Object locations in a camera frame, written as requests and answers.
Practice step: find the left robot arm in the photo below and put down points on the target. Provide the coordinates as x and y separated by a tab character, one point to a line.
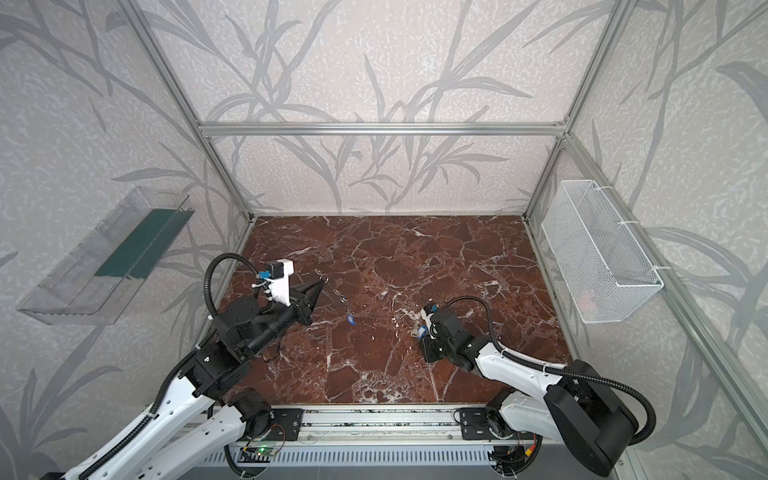
194	412

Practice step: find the green circuit board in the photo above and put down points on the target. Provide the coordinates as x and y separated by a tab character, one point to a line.
259	454

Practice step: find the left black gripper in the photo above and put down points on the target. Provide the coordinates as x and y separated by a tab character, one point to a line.
301	301

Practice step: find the aluminium frame crossbar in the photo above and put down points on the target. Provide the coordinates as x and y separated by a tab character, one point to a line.
217	129

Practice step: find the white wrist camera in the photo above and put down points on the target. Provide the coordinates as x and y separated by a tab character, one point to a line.
426	314
275	279

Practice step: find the metal key holder plate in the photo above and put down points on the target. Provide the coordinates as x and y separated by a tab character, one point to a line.
337	295

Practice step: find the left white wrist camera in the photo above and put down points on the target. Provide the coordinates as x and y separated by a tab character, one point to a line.
275	279

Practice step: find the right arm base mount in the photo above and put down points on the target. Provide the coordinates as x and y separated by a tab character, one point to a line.
475	426

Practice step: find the aluminium front rail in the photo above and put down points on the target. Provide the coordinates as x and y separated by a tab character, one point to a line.
410	420

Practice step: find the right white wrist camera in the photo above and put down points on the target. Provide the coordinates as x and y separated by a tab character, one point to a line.
426	314

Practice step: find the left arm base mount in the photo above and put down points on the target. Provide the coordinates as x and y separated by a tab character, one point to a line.
284	425

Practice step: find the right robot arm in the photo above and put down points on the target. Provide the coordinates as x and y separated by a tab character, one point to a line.
568	403

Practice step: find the white wire mesh basket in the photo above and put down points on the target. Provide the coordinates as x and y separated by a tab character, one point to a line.
607	273

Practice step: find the clear plastic wall shelf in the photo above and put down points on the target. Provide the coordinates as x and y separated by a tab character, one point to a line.
94	284

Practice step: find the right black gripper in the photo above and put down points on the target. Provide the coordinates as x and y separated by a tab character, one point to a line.
435	339

